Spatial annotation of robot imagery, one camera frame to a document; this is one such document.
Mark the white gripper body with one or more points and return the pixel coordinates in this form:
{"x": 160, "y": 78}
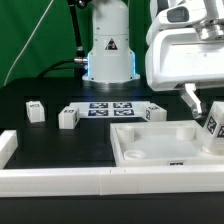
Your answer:
{"x": 185, "y": 44}

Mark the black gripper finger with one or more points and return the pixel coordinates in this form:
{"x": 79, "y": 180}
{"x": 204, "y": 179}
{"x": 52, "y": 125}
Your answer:
{"x": 188, "y": 95}

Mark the white square table top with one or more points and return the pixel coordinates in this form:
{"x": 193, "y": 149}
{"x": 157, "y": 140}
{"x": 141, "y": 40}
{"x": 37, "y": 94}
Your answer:
{"x": 166, "y": 143}

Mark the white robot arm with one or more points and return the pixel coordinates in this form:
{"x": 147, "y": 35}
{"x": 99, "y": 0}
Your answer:
{"x": 110, "y": 62}

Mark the fiducial marker sheet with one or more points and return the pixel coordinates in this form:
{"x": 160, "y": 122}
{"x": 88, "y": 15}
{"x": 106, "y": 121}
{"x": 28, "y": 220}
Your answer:
{"x": 111, "y": 109}

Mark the white fence wall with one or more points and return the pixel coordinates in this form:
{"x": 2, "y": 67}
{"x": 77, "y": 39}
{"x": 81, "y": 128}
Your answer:
{"x": 102, "y": 181}

